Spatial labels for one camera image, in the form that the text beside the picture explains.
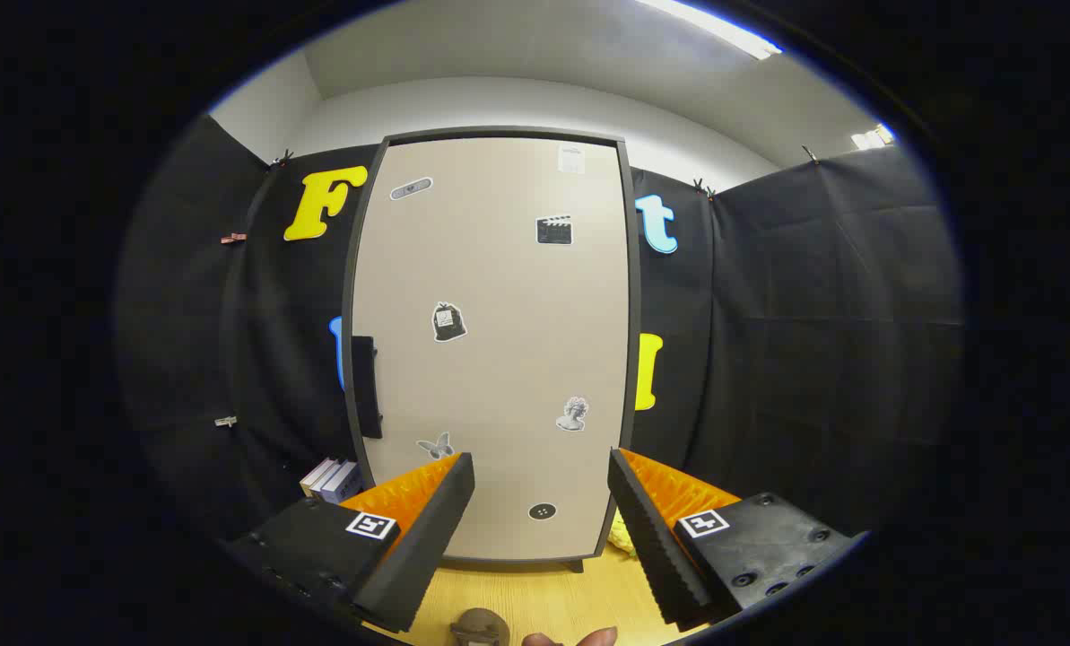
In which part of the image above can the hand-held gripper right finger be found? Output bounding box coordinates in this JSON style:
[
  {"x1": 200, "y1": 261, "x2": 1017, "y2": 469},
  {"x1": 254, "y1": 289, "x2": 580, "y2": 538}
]
[{"x1": 608, "y1": 447, "x2": 858, "y2": 633}]

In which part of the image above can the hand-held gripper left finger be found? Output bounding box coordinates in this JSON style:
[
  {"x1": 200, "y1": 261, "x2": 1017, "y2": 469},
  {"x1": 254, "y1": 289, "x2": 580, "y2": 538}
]
[{"x1": 221, "y1": 451, "x2": 476, "y2": 634}]

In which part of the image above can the brown fuzzy shoe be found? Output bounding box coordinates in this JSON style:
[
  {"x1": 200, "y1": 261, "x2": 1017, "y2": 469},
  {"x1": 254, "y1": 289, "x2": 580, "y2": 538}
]
[{"x1": 450, "y1": 608, "x2": 510, "y2": 646}]

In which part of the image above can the black door handle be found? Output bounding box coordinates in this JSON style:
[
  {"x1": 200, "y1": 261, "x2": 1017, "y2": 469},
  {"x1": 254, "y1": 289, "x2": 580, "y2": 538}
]
[{"x1": 352, "y1": 336, "x2": 384, "y2": 439}]

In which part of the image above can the dark grey shoe cabinet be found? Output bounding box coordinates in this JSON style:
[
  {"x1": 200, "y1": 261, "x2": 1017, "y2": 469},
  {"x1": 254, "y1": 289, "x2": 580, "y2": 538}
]
[{"x1": 342, "y1": 126, "x2": 643, "y2": 575}]

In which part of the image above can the blue book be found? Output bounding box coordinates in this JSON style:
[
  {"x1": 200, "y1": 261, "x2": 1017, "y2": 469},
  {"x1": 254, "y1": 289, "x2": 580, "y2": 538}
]
[{"x1": 319, "y1": 461, "x2": 363, "y2": 503}]

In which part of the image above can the white book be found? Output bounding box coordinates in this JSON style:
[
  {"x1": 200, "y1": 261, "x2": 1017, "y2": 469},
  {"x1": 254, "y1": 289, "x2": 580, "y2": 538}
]
[{"x1": 300, "y1": 458, "x2": 343, "y2": 497}]

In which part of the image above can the black backdrop cloth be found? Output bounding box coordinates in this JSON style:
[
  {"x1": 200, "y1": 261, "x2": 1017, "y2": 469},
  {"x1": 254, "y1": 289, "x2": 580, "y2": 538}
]
[{"x1": 117, "y1": 115, "x2": 964, "y2": 548}]

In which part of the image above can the long ceiling light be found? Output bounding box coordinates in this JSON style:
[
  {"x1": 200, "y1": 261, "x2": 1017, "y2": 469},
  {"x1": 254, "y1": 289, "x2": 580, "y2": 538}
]
[{"x1": 638, "y1": 0, "x2": 783, "y2": 60}]

